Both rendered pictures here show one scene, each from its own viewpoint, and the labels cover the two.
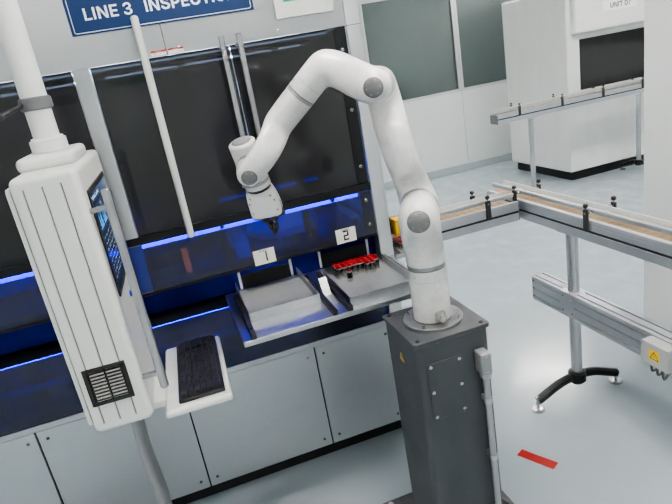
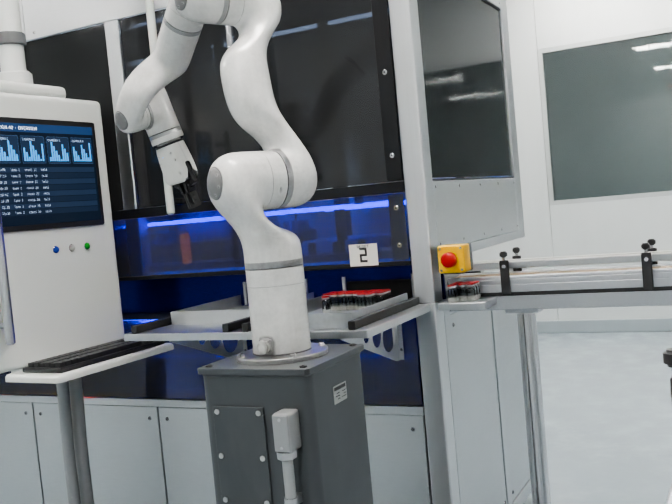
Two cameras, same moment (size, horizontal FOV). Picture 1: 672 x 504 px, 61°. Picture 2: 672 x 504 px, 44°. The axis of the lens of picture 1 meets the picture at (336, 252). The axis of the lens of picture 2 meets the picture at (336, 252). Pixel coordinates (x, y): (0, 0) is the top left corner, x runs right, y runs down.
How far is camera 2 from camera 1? 167 cm
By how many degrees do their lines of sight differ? 44
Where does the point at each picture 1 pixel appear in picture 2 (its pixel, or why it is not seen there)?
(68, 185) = not seen: outside the picture
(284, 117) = (159, 49)
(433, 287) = (256, 295)
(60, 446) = (48, 427)
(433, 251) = (254, 237)
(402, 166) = (233, 109)
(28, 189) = not seen: outside the picture
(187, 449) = (154, 491)
